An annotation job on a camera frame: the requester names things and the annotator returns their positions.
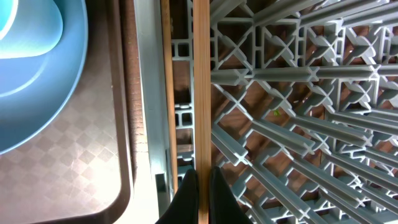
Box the brown serving tray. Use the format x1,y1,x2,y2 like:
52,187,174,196
1,1,133,223

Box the dark blue plate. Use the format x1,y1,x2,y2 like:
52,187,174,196
1,0,88,154

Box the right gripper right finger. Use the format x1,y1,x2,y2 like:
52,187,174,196
209,166,252,224

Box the light blue cup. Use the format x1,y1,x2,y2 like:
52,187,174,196
1,0,63,59

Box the wooden chopstick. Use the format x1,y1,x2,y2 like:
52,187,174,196
193,0,211,224
160,0,178,194

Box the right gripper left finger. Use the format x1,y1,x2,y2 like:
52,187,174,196
155,169,199,224

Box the grey dishwasher rack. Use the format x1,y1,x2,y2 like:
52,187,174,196
134,0,397,223

